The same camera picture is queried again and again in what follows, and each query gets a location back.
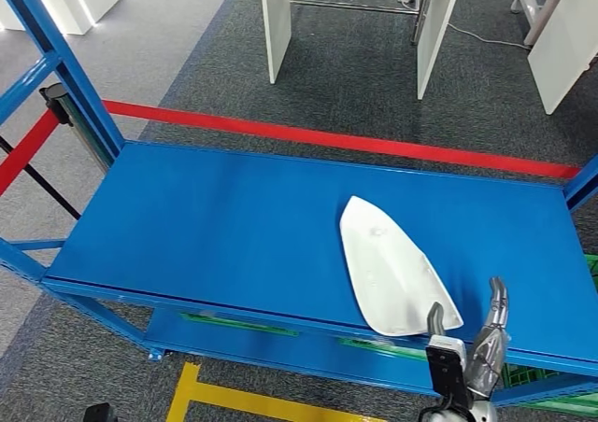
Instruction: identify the white step stool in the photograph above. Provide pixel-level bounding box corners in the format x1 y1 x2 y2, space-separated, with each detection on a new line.
510 0 575 48

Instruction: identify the white desk side panel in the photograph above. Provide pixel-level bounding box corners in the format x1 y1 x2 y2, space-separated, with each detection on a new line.
528 0 598 116

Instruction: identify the short red barrier belt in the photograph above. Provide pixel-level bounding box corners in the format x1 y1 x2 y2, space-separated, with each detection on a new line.
0 109 61 198

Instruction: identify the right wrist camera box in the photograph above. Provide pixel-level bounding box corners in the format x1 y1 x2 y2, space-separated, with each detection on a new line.
424 335 474 411

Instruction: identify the blue metal shelf rack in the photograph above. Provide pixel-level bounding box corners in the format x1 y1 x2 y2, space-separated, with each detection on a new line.
0 0 598 408

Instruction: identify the white desk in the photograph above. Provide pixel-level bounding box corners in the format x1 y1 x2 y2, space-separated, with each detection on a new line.
259 0 467 101

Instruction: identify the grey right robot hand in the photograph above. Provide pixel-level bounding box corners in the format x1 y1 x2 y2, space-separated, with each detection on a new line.
426 276 511 401

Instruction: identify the long red barrier belt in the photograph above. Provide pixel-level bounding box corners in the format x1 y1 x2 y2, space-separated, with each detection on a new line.
102 99 581 181

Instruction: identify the white lit plinth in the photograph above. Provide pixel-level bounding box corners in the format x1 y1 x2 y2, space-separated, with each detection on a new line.
0 0 136 35

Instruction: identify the chrome stanchion post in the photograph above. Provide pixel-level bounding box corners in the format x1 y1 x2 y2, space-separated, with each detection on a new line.
38 83 116 173

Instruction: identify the white curved plastic part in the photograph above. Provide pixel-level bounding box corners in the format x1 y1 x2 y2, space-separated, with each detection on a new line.
339 195 464 338

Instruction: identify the white power cable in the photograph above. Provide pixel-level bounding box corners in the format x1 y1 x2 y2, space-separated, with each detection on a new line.
447 21 532 52

